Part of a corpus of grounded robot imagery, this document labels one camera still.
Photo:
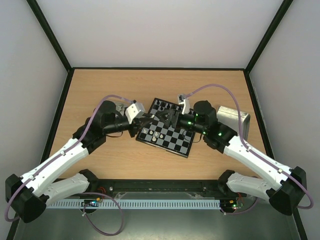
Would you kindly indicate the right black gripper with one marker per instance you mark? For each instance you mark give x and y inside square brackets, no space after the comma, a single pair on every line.
[175,119]

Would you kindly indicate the black white chessboard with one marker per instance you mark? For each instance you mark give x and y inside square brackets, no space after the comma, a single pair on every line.
[177,141]

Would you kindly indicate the light blue cable duct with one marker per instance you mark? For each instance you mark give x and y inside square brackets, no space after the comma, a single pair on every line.
[139,204]

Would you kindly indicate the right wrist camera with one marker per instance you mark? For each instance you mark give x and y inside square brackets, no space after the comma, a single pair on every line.
[184,103]

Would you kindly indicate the right metal tray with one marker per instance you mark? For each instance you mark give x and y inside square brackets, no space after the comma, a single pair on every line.
[229,117]

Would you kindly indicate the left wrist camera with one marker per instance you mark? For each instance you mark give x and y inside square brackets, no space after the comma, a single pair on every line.
[135,110]

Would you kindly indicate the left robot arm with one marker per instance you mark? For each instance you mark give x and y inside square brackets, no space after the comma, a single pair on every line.
[29,194]

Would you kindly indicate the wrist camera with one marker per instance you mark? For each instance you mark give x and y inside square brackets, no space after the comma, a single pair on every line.
[135,110]
[184,103]

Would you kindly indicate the left metal tray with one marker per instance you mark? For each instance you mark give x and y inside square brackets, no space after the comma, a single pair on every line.
[121,107]

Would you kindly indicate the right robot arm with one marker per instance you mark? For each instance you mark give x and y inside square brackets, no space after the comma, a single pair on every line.
[282,186]

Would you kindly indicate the metal tray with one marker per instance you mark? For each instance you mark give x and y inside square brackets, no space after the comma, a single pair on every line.
[229,117]
[121,107]

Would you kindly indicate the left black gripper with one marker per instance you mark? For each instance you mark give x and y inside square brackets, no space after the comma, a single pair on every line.
[137,123]

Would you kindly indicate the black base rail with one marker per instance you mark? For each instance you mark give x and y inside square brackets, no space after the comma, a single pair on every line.
[204,188]

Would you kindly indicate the black metal frame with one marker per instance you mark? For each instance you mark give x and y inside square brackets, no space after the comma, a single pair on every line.
[38,13]

